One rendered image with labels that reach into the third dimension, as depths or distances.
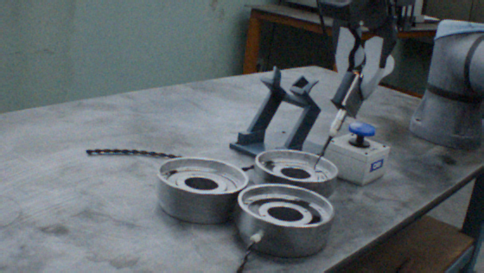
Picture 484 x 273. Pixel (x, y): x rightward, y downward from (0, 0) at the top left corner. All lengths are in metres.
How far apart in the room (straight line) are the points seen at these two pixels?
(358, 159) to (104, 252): 0.40
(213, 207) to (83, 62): 1.90
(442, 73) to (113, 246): 0.72
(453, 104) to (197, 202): 0.61
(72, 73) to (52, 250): 1.92
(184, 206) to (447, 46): 0.63
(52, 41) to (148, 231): 1.81
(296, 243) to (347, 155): 0.26
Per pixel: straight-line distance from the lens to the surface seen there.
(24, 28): 2.33
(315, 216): 0.67
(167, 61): 2.84
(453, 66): 1.12
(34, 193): 0.73
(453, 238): 1.39
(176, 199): 0.67
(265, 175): 0.74
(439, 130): 1.13
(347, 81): 0.82
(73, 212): 0.68
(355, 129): 0.86
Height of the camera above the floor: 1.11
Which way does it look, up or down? 18 degrees down
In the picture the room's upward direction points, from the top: 8 degrees clockwise
